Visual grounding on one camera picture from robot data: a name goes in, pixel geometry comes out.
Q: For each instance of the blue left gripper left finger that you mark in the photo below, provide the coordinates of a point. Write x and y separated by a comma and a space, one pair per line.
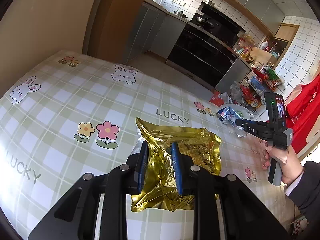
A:
142, 164

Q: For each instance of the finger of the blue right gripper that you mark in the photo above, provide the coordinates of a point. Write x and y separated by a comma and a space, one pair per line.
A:
246, 121
251, 128

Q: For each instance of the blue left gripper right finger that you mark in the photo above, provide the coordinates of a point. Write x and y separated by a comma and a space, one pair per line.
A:
178, 167

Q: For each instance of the purple blue snack wrapper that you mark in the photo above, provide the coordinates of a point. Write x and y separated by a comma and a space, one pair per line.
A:
227, 115

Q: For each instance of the gold foil wrapper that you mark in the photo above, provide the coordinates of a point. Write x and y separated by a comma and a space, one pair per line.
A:
160, 184

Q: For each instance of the dark sleeve right forearm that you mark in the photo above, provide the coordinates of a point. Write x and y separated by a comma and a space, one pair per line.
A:
304, 191

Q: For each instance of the grey lower kitchen cabinets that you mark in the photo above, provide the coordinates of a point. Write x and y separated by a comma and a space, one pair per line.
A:
154, 30

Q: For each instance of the person's right hand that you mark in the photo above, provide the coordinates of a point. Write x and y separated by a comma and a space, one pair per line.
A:
290, 165

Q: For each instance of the white green shopping bag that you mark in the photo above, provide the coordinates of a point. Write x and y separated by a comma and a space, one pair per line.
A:
242, 111

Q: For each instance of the red hanging apron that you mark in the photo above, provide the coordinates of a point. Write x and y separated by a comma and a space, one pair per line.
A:
302, 113

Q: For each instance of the black oven range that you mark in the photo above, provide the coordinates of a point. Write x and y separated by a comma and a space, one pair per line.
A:
206, 54

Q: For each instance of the checkered bunny tablecloth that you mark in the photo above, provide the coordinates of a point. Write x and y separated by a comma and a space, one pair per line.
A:
81, 120

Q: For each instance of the black wok pan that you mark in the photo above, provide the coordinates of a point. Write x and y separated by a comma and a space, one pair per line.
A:
203, 22

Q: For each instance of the steel cooking pot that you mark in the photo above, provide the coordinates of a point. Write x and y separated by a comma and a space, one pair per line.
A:
180, 14

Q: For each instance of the cream two-door refrigerator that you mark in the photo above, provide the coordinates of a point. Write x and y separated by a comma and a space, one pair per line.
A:
32, 30

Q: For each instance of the black camera box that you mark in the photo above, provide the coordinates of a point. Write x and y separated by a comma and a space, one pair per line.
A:
276, 111

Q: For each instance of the wire snack rack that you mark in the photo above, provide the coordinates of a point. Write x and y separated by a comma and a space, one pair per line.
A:
258, 81

